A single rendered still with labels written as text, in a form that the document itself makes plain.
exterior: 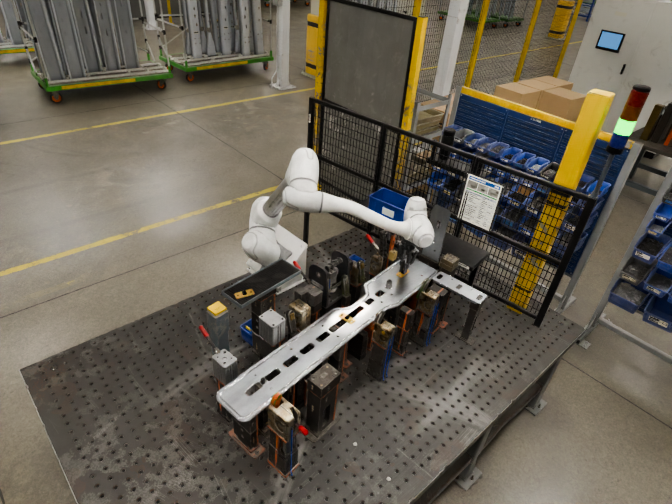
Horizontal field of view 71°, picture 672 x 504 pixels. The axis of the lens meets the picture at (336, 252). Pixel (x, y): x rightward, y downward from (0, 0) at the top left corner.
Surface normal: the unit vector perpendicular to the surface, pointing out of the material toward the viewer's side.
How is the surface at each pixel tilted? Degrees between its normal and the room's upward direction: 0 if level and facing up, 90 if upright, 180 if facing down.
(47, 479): 0
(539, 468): 0
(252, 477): 0
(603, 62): 90
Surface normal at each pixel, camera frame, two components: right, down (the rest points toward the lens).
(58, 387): 0.07, -0.81
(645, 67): -0.74, 0.33
